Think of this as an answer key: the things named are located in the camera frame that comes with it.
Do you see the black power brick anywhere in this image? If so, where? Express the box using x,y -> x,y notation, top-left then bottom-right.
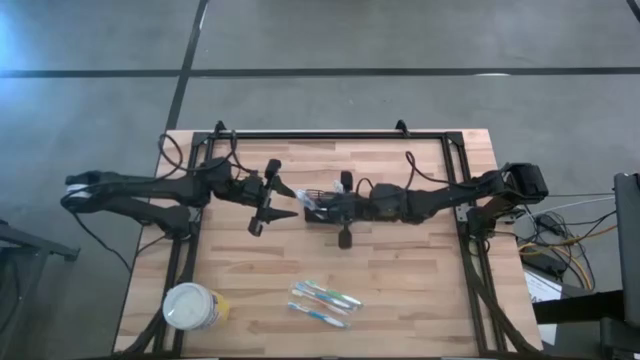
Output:
522,249 -> 569,278

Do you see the red white toothbrush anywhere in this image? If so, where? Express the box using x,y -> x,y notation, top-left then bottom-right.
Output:
290,287 -> 350,316

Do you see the blue white toothbrush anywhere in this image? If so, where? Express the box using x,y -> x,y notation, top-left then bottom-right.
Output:
292,281 -> 354,311
286,301 -> 349,330

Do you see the yellow wipes canister white lid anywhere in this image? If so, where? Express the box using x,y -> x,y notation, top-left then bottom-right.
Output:
162,282 -> 232,332

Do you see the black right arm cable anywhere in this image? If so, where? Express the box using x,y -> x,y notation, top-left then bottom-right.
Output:
404,150 -> 482,187

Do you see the black wire caddy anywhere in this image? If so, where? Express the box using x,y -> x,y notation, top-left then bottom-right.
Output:
303,188 -> 352,225

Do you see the white cable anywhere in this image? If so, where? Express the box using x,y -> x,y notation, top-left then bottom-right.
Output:
514,196 -> 616,222

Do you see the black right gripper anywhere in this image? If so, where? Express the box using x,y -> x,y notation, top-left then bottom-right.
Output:
312,170 -> 373,251

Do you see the green white toothbrush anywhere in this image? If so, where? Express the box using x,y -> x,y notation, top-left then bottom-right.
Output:
304,279 -> 364,308

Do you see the black aluminium table frame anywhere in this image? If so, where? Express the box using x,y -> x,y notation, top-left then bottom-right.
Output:
117,128 -> 544,359

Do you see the black metal stand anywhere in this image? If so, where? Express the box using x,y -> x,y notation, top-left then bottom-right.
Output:
0,219 -> 81,360

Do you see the white paper sheet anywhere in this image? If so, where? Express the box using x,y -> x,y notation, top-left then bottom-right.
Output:
522,269 -> 564,347

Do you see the yellow cable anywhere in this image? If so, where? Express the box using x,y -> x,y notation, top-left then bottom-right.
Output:
517,224 -> 619,293

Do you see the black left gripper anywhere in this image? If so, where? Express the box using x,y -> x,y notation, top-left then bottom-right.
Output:
231,158 -> 300,238

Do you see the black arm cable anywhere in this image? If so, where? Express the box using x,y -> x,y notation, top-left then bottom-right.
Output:
404,150 -> 482,187
158,130 -> 256,176

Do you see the dark grey equipment case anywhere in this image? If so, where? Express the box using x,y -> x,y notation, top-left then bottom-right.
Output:
613,172 -> 640,329

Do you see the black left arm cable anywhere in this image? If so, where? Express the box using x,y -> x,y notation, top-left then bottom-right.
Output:
158,130 -> 256,176

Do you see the black metal beam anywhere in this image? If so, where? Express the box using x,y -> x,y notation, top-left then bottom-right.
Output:
532,288 -> 626,326

